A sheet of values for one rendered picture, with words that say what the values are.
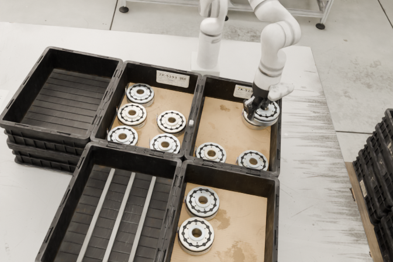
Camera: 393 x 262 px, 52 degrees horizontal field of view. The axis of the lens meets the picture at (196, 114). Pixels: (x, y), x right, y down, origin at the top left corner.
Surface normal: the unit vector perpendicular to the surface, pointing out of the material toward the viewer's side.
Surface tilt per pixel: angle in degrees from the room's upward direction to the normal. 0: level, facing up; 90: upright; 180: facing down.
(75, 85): 0
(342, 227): 0
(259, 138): 0
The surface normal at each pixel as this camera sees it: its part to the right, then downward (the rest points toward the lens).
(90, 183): 0.10, -0.67
